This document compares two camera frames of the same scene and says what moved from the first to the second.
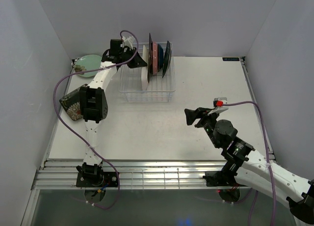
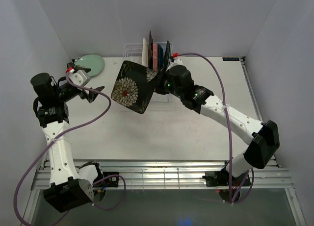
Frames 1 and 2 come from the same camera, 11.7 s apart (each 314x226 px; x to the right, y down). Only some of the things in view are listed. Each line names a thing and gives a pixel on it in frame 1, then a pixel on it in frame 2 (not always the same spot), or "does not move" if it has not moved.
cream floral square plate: (150, 59) does not move
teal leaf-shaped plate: (167, 59) does not move
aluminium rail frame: (61, 174) does not move
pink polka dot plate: (154, 58) does not move
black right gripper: (191, 115) → (160, 78)
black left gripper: (138, 62) → (91, 96)
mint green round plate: (90, 62) does not move
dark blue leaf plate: (160, 57) does not move
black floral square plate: (71, 103) → (134, 85)
